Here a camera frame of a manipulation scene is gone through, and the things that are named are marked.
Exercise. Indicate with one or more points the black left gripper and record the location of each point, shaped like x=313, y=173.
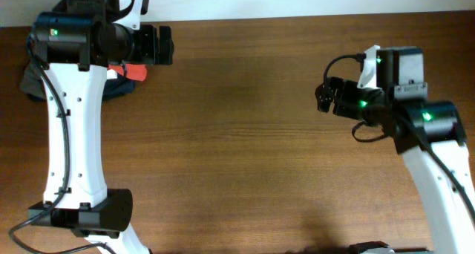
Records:
x=150, y=44

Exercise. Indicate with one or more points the grey folded garment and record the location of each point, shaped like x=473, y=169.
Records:
x=32, y=84

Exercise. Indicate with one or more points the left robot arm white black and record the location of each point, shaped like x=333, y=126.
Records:
x=73, y=53

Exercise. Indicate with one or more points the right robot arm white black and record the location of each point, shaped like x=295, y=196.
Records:
x=430, y=138

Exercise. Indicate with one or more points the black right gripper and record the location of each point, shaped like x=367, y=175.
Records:
x=341, y=106

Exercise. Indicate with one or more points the red orange printed t-shirt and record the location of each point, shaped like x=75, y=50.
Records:
x=132, y=72

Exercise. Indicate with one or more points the white folded t-shirt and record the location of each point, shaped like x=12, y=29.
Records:
x=111, y=74

